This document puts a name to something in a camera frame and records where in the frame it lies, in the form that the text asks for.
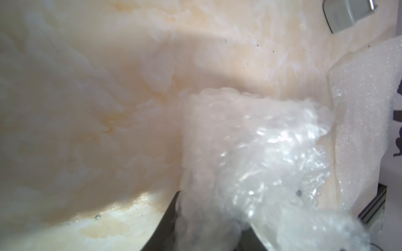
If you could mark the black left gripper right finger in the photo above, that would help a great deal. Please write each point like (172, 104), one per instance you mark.
(249, 242)

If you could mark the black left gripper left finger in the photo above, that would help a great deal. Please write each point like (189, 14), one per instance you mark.
(163, 238)

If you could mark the grey tape dispenser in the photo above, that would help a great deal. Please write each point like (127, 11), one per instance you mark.
(343, 14)

